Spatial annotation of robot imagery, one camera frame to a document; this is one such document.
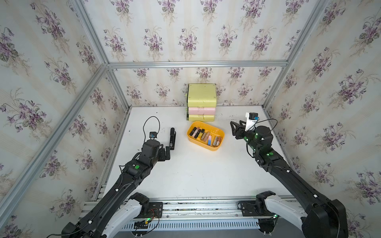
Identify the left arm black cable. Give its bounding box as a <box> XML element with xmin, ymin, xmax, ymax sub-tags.
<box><xmin>142</xmin><ymin>115</ymin><xmax>161</xmax><ymax>145</ymax></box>

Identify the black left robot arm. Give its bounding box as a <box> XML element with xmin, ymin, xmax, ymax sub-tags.
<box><xmin>60</xmin><ymin>139</ymin><xmax>171</xmax><ymax>238</ymax></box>

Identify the yellow storage tray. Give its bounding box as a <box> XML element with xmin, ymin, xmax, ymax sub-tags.
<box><xmin>186</xmin><ymin>121</ymin><xmax>225</xmax><ymax>151</ymax></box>

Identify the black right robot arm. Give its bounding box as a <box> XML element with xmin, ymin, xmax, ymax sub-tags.
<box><xmin>230</xmin><ymin>121</ymin><xmax>349</xmax><ymax>238</ymax></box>

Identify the slim black lipstick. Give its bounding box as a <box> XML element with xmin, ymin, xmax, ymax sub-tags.
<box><xmin>194</xmin><ymin>129</ymin><xmax>202</xmax><ymax>139</ymax></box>

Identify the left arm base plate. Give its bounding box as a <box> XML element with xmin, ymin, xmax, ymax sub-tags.
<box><xmin>135</xmin><ymin>202</ymin><xmax>164</xmax><ymax>219</ymax></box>

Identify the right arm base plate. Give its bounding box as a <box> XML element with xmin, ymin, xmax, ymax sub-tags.
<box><xmin>237</xmin><ymin>191</ymin><xmax>277</xmax><ymax>217</ymax></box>

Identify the green pink drawer box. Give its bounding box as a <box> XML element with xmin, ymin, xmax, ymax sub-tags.
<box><xmin>187</xmin><ymin>83</ymin><xmax>217</xmax><ymax>122</ymax></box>

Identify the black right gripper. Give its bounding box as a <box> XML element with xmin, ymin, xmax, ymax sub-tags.
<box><xmin>230</xmin><ymin>118</ymin><xmax>260</xmax><ymax>154</ymax></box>

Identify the black lipstick tube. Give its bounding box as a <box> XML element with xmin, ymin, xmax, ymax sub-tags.
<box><xmin>189</xmin><ymin>127</ymin><xmax>197</xmax><ymax>136</ymax></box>

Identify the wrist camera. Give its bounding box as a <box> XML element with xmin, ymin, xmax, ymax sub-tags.
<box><xmin>149</xmin><ymin>131</ymin><xmax>158</xmax><ymax>139</ymax></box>
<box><xmin>245</xmin><ymin>112</ymin><xmax>259</xmax><ymax>131</ymax></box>

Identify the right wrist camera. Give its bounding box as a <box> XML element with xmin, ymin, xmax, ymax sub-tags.
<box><xmin>245</xmin><ymin>112</ymin><xmax>259</xmax><ymax>131</ymax></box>

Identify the black gold square lipstick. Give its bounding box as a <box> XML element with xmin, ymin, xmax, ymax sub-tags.
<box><xmin>199</xmin><ymin>129</ymin><xmax>205</xmax><ymax>140</ymax></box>

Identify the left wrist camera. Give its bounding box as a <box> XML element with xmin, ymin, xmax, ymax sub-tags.
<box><xmin>149</xmin><ymin>131</ymin><xmax>158</xmax><ymax>139</ymax></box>

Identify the silver lipstick tube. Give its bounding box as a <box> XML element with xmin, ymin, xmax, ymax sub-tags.
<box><xmin>212</xmin><ymin>136</ymin><xmax>219</xmax><ymax>147</ymax></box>

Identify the rose gold lipstick tube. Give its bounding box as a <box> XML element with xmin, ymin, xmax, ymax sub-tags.
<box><xmin>203</xmin><ymin>132</ymin><xmax>210</xmax><ymax>142</ymax></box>

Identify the aluminium rail frame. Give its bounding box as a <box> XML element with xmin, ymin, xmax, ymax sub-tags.
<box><xmin>69</xmin><ymin>196</ymin><xmax>337</xmax><ymax>238</ymax></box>

